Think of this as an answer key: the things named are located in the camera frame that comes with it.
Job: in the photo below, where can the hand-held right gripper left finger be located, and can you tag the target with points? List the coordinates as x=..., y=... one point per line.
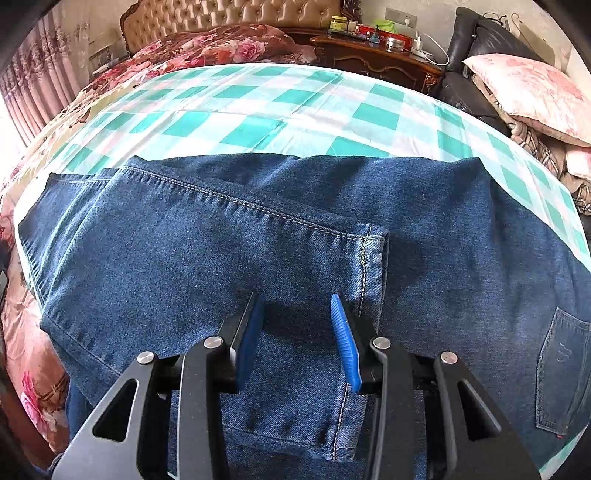
x=249, y=344

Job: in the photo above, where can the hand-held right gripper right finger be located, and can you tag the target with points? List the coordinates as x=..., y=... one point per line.
x=344, y=344

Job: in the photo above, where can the blue denim pants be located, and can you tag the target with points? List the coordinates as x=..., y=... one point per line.
x=184, y=240

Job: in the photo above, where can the green checkered tablecloth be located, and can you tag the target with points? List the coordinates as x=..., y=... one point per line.
x=231, y=120

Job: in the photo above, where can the brown plaid blanket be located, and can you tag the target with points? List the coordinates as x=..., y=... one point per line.
x=540, y=147

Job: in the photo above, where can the black leather armchair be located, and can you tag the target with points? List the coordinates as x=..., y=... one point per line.
x=461, y=92

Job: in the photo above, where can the dark wooden nightstand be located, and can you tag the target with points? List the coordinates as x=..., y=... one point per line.
x=369, y=60

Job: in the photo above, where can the dark red floral blanket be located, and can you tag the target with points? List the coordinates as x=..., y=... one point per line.
x=207, y=50

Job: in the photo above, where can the small pink floral pillow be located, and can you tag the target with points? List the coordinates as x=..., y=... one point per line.
x=581, y=161

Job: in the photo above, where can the white power strip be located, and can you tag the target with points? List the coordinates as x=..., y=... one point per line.
x=421, y=51

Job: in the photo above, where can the round metal tin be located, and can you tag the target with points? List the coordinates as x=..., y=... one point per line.
x=395, y=43

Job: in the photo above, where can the large pink floral pillow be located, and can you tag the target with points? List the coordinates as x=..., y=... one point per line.
x=531, y=92

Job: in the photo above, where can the red tin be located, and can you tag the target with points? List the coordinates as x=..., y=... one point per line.
x=365, y=31

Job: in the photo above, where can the yellow jar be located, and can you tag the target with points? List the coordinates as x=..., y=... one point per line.
x=338, y=24

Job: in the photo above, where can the green plastic bag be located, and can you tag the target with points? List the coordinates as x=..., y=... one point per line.
x=384, y=25

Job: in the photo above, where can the tufted leather carved headboard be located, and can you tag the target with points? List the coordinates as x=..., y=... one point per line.
x=207, y=18

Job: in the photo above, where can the pink floral curtain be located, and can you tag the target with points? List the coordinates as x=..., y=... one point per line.
x=41, y=83

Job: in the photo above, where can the grey wall outlet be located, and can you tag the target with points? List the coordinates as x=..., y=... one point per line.
x=401, y=16

